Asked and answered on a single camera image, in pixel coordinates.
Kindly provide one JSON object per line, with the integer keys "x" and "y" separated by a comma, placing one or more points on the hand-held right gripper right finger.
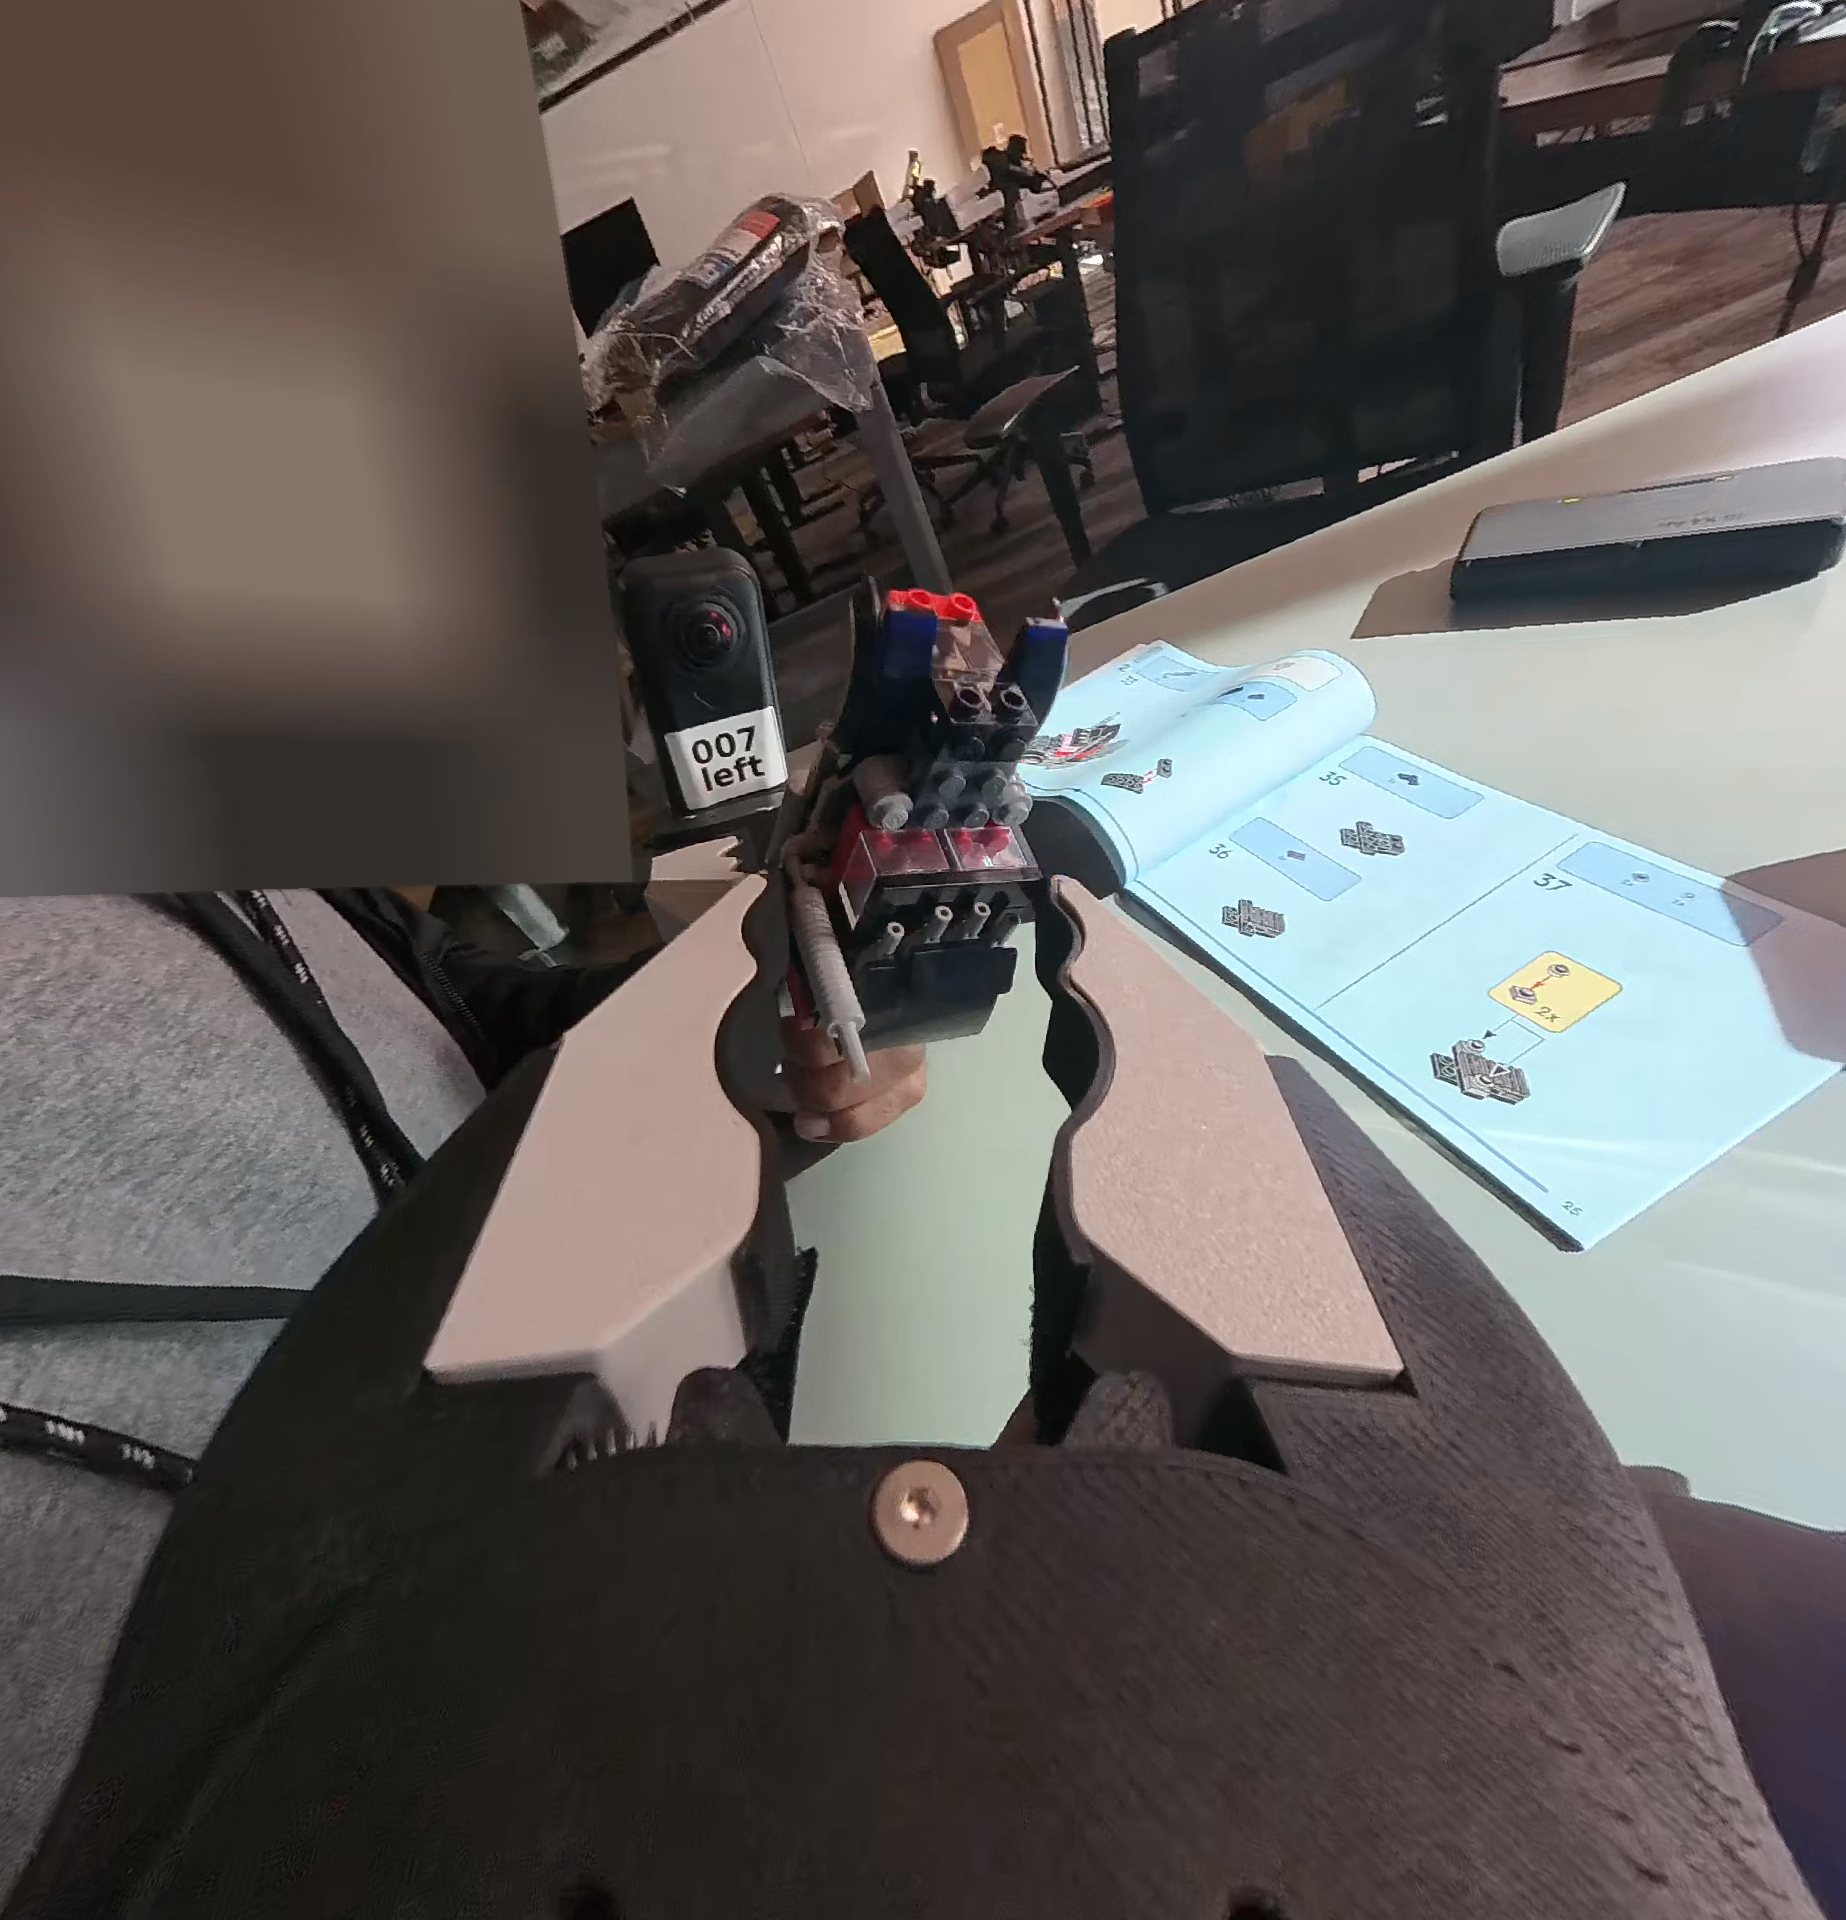
{"x": 1237, "y": 1216}

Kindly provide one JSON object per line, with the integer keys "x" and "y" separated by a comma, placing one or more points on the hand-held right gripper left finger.
{"x": 607, "y": 1201}

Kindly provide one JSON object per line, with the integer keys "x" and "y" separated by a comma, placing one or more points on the grey toy spring shock piece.
{"x": 833, "y": 975}

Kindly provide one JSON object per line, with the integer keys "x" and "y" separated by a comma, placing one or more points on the toy brick vehicle model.
{"x": 937, "y": 885}

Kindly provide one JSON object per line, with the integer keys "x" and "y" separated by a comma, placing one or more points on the person's left forearm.
{"x": 532, "y": 975}

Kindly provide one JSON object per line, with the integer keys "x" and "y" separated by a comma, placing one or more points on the white desk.
{"x": 1612, "y": 1351}

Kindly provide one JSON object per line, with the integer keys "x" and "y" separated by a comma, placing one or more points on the person's left hand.
{"x": 863, "y": 1106}

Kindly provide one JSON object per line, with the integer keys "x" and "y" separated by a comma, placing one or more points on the grey background table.
{"x": 758, "y": 405}

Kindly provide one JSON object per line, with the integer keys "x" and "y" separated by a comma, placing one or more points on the light blue instruction booklet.
{"x": 1462, "y": 961}

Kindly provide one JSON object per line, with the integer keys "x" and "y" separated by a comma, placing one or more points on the plastic wrapped dark bundle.
{"x": 712, "y": 291}

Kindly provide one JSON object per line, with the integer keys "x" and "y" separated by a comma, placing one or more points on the small black mesh chair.
{"x": 937, "y": 331}

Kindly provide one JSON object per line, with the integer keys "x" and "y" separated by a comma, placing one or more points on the grey fabric clothing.
{"x": 114, "y": 1081}

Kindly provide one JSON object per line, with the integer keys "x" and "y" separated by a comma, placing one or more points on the black office chair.
{"x": 1282, "y": 256}

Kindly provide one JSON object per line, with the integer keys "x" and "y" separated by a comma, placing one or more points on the black flat box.
{"x": 1657, "y": 525}

